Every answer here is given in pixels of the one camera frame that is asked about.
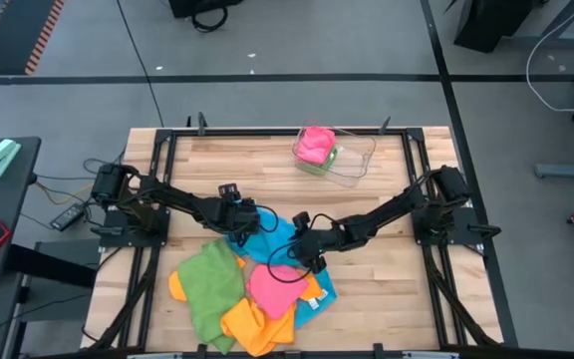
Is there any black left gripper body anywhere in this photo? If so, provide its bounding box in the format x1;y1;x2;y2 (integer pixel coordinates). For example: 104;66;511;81
206;182;261;235

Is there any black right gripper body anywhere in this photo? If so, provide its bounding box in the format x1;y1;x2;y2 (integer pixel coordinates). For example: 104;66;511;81
292;210;351;274

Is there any blue microfiber towel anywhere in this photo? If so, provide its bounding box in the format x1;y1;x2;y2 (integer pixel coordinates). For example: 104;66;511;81
226;206;318;268
294;268;338;329

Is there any pink microfiber towel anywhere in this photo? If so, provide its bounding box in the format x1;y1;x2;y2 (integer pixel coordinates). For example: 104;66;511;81
245;263;311;321
295;126;337;166

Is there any green microfiber towel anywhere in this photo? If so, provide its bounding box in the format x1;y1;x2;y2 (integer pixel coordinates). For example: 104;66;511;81
296;147;341;177
176;237;246;355

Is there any orange microfiber towel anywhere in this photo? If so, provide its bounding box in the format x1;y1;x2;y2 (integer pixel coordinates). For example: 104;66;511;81
167;254;247;303
220;271;326;357

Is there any clear plastic bin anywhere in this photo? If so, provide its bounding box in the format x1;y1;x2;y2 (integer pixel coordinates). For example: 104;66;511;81
291;122;377;189

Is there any black power adapter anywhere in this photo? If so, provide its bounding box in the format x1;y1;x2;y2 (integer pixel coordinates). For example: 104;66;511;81
50;202;88;232

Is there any black equipment box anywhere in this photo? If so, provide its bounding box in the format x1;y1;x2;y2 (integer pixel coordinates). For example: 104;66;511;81
168;0;244;20

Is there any black side desk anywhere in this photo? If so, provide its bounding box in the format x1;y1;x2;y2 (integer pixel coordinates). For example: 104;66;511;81
0;136;43;283

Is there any gray desk foot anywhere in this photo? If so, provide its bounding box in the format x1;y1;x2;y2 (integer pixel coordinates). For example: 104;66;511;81
534;162;574;180

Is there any black cabinet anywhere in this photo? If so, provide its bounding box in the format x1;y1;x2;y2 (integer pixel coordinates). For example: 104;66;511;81
453;0;535;55

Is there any black mat with orange stripes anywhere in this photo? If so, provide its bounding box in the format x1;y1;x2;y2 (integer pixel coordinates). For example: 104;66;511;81
0;0;67;76

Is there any gray desk leg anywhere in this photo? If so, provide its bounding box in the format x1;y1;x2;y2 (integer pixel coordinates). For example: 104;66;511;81
510;0;574;50

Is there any coiled black cable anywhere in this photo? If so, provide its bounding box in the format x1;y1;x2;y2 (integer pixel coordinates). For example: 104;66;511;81
190;5;229;34

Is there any yellow cable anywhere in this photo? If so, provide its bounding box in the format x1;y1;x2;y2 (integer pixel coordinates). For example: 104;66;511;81
35;177;94;206

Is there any thin black floor cable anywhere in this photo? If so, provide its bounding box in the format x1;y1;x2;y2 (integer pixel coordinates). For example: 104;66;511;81
116;0;164;129

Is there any white floor cable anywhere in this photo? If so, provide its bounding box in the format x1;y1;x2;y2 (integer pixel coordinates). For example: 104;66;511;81
524;0;574;114

